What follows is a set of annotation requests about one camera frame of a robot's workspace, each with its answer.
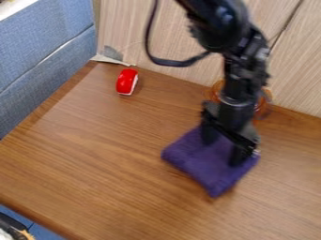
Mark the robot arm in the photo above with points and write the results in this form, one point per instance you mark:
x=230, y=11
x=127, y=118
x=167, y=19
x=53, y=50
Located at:
x=227, y=28

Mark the red toy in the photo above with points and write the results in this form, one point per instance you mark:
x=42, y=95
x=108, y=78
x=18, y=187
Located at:
x=126, y=82

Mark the white paper scrap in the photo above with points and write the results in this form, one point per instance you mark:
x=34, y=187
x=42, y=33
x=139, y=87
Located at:
x=112, y=56

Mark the purple cloth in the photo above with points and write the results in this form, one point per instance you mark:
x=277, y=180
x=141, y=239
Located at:
x=205, y=164

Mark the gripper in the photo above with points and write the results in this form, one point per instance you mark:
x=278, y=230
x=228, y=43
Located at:
x=236, y=117

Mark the orange clear cup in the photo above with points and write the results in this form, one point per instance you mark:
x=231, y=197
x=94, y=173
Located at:
x=264, y=104

